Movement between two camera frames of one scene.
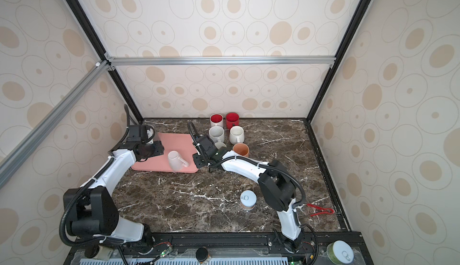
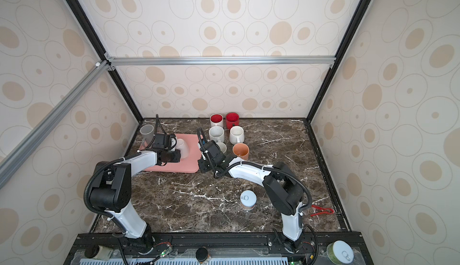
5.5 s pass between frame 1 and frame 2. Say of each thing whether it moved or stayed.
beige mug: stayed
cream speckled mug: stayed
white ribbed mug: stayed
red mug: stayed
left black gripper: moved
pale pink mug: moved
